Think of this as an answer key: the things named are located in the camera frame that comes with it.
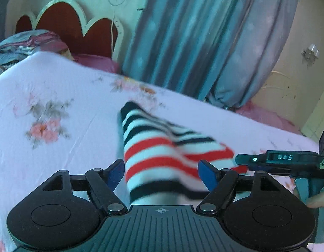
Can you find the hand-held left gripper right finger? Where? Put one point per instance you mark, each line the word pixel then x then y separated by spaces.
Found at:
pixel 206 175

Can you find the pink floral bed sheet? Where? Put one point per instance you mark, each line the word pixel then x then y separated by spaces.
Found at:
pixel 46 102

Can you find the person's right hand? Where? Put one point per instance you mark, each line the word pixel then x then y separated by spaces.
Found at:
pixel 321 202

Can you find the blue grey curtain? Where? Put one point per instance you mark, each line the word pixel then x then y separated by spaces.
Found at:
pixel 193 44

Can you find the red black striped white sweater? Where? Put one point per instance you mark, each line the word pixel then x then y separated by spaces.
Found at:
pixel 151 151

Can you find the pink pillow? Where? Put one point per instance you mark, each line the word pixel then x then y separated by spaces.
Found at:
pixel 98 63

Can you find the grey pink folded blanket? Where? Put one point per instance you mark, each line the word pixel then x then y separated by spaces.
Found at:
pixel 27 44

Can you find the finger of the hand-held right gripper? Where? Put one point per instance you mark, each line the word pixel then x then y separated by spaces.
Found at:
pixel 280 161

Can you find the pink cloth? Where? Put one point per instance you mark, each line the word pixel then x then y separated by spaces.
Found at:
pixel 267 118

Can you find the metal wall hook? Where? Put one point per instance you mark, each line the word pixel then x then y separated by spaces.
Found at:
pixel 311 52

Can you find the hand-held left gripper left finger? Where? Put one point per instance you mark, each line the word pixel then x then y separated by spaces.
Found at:
pixel 116 172

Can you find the red scalloped headboard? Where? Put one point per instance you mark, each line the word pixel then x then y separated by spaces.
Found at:
pixel 67 23

